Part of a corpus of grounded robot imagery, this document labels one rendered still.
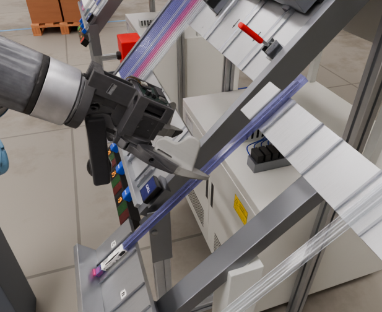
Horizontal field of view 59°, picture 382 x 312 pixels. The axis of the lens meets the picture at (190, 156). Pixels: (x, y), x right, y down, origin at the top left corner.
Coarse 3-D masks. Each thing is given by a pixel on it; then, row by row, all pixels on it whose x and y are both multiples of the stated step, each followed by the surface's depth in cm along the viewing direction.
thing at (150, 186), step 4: (152, 176) 72; (152, 180) 72; (148, 184) 72; (152, 184) 71; (144, 188) 73; (148, 188) 72; (152, 188) 70; (144, 192) 72; (148, 192) 71; (144, 196) 71
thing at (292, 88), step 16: (304, 80) 52; (288, 96) 53; (272, 112) 54; (256, 128) 54; (240, 144) 55; (176, 192) 58; (160, 208) 59; (144, 224) 60; (128, 240) 61; (96, 272) 62
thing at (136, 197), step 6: (120, 150) 93; (120, 156) 92; (126, 156) 92; (126, 162) 89; (126, 168) 87; (132, 168) 89; (126, 174) 86; (132, 174) 86; (132, 180) 84; (132, 186) 81; (132, 192) 80; (138, 192) 81; (132, 198) 79; (138, 198) 79; (138, 204) 77
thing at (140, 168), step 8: (152, 72) 105; (152, 80) 103; (160, 88) 97; (176, 112) 85; (176, 120) 84; (184, 128) 80; (160, 136) 86; (176, 136) 80; (184, 136) 78; (152, 144) 87; (128, 152) 94; (128, 160) 91; (136, 160) 89; (136, 168) 88; (144, 168) 83; (152, 168) 82; (136, 176) 86; (144, 176) 82; (144, 184) 82
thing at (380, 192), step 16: (368, 192) 37; (352, 208) 38; (368, 208) 37; (336, 224) 38; (352, 224) 38; (320, 240) 38; (304, 256) 39; (272, 272) 40; (288, 272) 39; (256, 288) 40; (272, 288) 40; (240, 304) 41
